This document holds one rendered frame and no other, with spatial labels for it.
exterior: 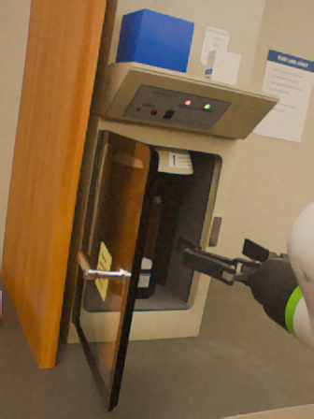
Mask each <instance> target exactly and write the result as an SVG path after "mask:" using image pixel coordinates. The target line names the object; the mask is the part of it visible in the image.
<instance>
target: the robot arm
mask: <svg viewBox="0 0 314 419"><path fill-rule="evenodd" d="M176 252H178V253H179V254H181V255H182V259H181V265H182V266H184V267H187V268H189V269H192V270H194V271H197V272H199V273H204V274H207V275H208V276H210V277H212V278H214V279H217V280H219V281H221V282H223V283H225V284H226V285H228V286H233V285H234V282H235V281H236V282H241V283H243V284H244V285H247V286H250V289H251V291H252V292H251V293H252V296H253V298H254V299H255V300H256V301H258V302H259V303H260V304H262V305H263V306H264V307H263V309H264V313H265V314H266V315H267V316H268V317H269V318H271V319H272V320H273V321H274V322H275V323H276V324H278V325H279V326H282V327H284V328H285V330H286V333H287V334H292V335H293V336H295V337H297V338H298V339H299V340H301V341H302V342H303V343H304V344H305V345H306V346H307V347H308V348H309V349H310V350H311V351H312V352H313V353H314V201H313V202H311V203H310V204H308V205H307V206H305V207H304V209H303V210H302V211H301V212H300V213H299V214H298V215H297V216H296V217H295V219H294V220H293V222H292V226H291V228H290V231H289V235H288V239H287V253H288V254H286V253H280V255H277V253H276V252H270V251H269V250H267V249H266V248H264V247H262V245H260V244H258V243H256V242H254V241H252V240H250V239H248V238H245V242H244V247H243V251H242V254H243V255H244V256H246V257H248V258H250V259H252V260H248V259H245V260H244V259H242V258H238V257H237V258H235V259H230V258H227V257H223V256H220V255H217V254H215V253H209V252H206V251H202V247H201V246H200V245H198V244H197V243H195V242H194V241H192V240H191V239H189V238H187V237H186V236H184V235H182V234H178V242H177V247H176ZM238 262H239V263H241V266H240V270H239V272H238V271H237V267H238Z"/></svg>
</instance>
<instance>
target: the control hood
mask: <svg viewBox="0 0 314 419"><path fill-rule="evenodd" d="M140 84H143V85H148V86H151V87H156V88H161V89H165V90H169V91H179V92H184V93H188V94H196V95H200V96H204V97H209V98H214V99H218V100H222V101H227V102H232V105H231V106H230V107H229V108H228V109H227V110H226V111H225V112H224V113H223V114H222V116H221V118H220V119H219V120H218V122H217V123H216V124H215V125H214V127H212V128H211V129H210V131H208V130H203V129H198V128H192V127H187V126H181V125H175V124H170V123H160V122H155V121H149V120H138V119H132V118H127V117H122V116H123V114H124V112H125V111H126V109H127V108H128V106H129V105H130V103H131V102H132V100H133V98H134V96H135V94H136V91H137V89H138V88H139V86H140ZM278 101H280V97H279V95H275V94H268V93H264V92H260V91H256V90H252V89H249V88H244V87H240V86H235V85H232V84H229V83H224V82H220V81H215V80H212V79H205V78H201V77H196V76H193V75H188V74H185V73H180V72H177V71H173V70H168V69H164V68H160V67H157V66H148V65H141V64H138V63H112V64H110V65H108V69H107V79H106V85H105V91H104V97H103V104H102V110H101V115H102V117H105V118H110V119H116V120H123V121H128V122H139V123H149V124H155V125H161V126H166V127H172V128H177V129H183V130H189V131H194V132H201V133H206V134H211V135H217V136H223V137H232V138H239V139H246V137H248V136H249V134H250V133H251V132H252V131H253V130H254V128H255V127H256V126H257V125H258V124H260V123H261V121H262V119H263V118H264V117H265V116H266V115H267V114H268V113H269V112H270V111H271V110H272V108H273V107H274V106H275V105H276V104H277V103H278Z"/></svg>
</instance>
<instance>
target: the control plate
mask: <svg viewBox="0 0 314 419"><path fill-rule="evenodd" d="M187 101H191V102H192V103H191V104H190V105H186V104H185V103H186V102H187ZM206 105H210V108H205V106H206ZM231 105H232V102H227V101H222V100H218V99H214V98H209V97H204V96H200V95H196V94H188V93H184V92H179V91H169V90H165V89H161V88H156V87H151V86H148V85H143V84H140V86H139V88H138V89H137V91H136V94H135V96H134V98H133V100H132V102H131V103H130V105H129V106H128V108H127V109H126V111H125V112H124V114H123V116H122V117H127V118H132V119H138V120H149V121H155V122H160V123H170V124H175V125H181V126H187V127H192V128H198V129H203V130H208V131H210V129H211V128H212V127H214V125H215V124H216V123H217V122H218V120H219V119H220V118H221V116H222V114H223V113H224V112H225V111H226V110H227V109H228V108H229V107H230V106H231ZM136 108H141V111H136ZM153 109H156V110H157V111H158V114H157V115H155V116H151V115H150V111H151V110H153ZM168 110H173V111H175V113H174V114H173V116H172V117H171V119H170V120H165V119H163V117H164V115H165V113H166V112H167V111H168ZM181 115H184V116H185V117H184V119H181V118H180V116H181ZM192 117H195V118H196V119H195V121H192V120H191V118H192ZM203 119H206V121H205V122H204V123H202V122H201V121H202V120H203Z"/></svg>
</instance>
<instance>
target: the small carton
mask: <svg viewBox="0 0 314 419"><path fill-rule="evenodd" d="M240 56H241V54H237V53H233V52H229V51H221V50H214V51H209V52H208V56H207V64H206V74H205V79H212V80H215V81H220V82H224V83H229V84H232V85H236V78H237V74H238V69H239V65H240Z"/></svg>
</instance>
